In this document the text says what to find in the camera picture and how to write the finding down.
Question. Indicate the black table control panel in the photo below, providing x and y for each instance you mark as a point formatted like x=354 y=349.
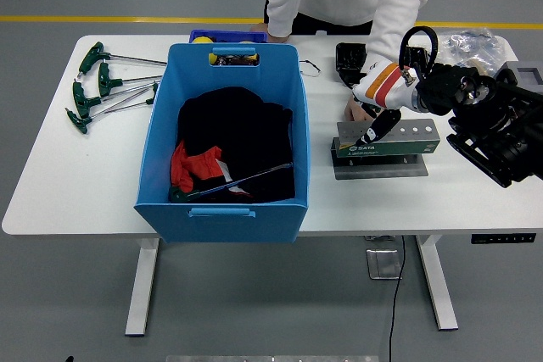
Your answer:
x=502 y=238

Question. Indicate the black plastic tray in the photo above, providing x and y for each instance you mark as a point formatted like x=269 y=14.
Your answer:
x=350 y=59

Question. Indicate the light blue plastic box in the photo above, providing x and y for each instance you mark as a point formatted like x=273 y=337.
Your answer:
x=225 y=226

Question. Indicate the black garment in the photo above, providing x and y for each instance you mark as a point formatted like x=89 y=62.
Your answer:
x=237 y=133

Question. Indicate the person's right hand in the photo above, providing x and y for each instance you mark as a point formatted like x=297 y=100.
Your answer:
x=259 y=28

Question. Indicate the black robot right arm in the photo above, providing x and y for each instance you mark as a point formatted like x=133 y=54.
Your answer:
x=488 y=124

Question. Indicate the person's right forearm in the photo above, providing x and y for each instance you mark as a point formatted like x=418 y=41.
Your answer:
x=280 y=18

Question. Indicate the person's left hand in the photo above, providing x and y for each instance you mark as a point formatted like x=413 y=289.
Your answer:
x=356 y=113

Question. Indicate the green grey hex key rack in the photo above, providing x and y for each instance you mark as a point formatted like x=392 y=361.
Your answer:
x=407 y=148

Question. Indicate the yellow ball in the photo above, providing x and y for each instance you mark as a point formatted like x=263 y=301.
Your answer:
x=202 y=39

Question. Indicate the grey foam box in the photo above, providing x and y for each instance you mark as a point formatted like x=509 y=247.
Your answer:
x=530 y=76

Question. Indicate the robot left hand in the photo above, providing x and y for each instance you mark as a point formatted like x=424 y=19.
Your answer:
x=68 y=359

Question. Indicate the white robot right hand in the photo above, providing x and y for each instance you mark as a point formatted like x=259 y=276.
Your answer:
x=386 y=84

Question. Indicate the dark blue plastic bin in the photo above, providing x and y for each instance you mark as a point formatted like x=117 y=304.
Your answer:
x=229 y=35

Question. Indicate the white table leg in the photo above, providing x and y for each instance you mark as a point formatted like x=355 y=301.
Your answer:
x=437 y=285
x=142 y=285

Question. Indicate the person's left forearm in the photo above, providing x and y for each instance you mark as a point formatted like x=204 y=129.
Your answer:
x=394 y=35

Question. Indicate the clear plastic parts bag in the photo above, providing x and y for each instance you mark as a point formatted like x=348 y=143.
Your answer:
x=471 y=42

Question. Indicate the metal floor plate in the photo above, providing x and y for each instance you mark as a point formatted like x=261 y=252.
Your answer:
x=382 y=264

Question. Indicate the red garment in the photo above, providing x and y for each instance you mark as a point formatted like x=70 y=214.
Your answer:
x=199 y=165

